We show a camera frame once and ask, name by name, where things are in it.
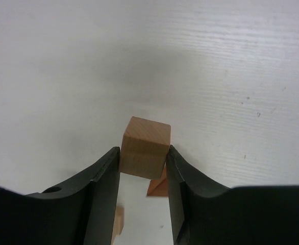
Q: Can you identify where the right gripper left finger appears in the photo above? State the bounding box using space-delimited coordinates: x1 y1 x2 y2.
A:
0 147 120 244

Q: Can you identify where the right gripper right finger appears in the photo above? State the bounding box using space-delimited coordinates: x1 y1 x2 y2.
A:
166 147 299 244

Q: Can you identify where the long light wood block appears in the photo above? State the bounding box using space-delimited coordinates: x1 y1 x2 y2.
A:
111 206 124 244

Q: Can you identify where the red-brown wood triangle block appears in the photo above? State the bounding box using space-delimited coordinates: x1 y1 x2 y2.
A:
146 167 168 198

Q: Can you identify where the light wood cube block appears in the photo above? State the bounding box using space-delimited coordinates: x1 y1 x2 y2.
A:
119 116 171 180

